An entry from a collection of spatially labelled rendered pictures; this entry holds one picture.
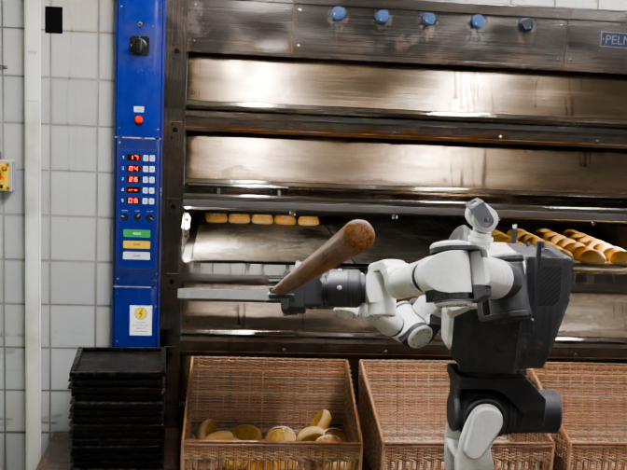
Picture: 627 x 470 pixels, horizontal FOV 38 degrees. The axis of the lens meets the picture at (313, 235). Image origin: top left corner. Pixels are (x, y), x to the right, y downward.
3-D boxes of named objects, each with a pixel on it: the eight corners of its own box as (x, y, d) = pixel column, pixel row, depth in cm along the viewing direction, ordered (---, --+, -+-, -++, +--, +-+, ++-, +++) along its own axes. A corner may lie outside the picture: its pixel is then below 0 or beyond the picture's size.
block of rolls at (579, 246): (474, 237, 396) (475, 225, 395) (578, 241, 401) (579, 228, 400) (518, 263, 336) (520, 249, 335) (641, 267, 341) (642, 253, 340)
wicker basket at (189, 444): (187, 429, 318) (188, 353, 314) (345, 432, 323) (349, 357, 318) (176, 490, 270) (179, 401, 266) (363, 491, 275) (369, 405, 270)
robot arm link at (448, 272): (389, 309, 195) (434, 298, 177) (386, 262, 197) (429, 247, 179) (432, 308, 199) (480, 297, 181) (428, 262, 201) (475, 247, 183)
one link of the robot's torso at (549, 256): (536, 351, 250) (546, 224, 244) (571, 391, 216) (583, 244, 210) (429, 347, 249) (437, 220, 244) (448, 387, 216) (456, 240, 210)
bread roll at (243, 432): (257, 445, 300) (261, 449, 305) (261, 425, 303) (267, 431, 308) (229, 439, 304) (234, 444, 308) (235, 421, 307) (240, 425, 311)
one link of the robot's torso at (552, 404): (545, 423, 243) (550, 360, 241) (562, 441, 231) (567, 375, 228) (443, 423, 241) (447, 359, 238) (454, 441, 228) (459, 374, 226)
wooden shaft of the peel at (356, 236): (376, 251, 80) (377, 217, 81) (343, 250, 80) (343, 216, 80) (280, 298, 250) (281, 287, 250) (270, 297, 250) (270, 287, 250)
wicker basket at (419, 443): (352, 432, 323) (355, 357, 319) (504, 432, 330) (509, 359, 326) (377, 491, 275) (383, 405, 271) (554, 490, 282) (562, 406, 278)
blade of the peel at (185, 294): (369, 302, 261) (369, 292, 261) (177, 297, 256) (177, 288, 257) (353, 304, 297) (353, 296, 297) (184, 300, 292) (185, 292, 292)
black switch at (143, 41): (130, 54, 294) (131, 20, 292) (149, 55, 294) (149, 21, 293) (129, 54, 290) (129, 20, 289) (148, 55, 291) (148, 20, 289)
